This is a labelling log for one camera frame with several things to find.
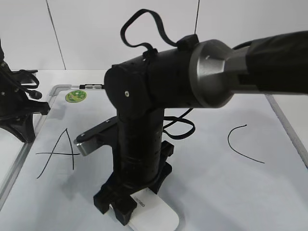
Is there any black board hanger clip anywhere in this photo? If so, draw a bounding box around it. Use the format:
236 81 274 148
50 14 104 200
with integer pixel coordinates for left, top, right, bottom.
79 84 104 90

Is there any white board eraser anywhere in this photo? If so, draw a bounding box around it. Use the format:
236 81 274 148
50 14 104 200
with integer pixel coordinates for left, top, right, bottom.
125 188 180 231

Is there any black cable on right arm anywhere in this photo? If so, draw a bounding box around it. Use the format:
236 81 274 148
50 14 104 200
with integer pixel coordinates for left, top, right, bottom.
120 9 199 52

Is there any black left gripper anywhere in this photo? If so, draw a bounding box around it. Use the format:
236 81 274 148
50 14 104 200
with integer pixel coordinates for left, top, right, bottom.
0 62 50 143

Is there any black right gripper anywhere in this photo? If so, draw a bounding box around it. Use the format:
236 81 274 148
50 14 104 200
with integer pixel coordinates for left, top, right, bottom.
76 64 173 226

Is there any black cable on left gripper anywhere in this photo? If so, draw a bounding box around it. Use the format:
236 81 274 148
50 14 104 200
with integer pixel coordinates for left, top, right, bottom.
0 69 43 100

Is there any round green sticker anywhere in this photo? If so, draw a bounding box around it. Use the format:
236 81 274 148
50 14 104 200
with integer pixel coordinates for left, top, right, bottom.
65 90 87 103

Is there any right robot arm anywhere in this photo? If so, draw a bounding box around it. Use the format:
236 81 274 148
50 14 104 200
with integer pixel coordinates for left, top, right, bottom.
75 31 308 225

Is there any white board with aluminium frame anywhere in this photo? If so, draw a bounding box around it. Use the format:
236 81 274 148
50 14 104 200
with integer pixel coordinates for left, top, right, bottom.
0 90 308 231

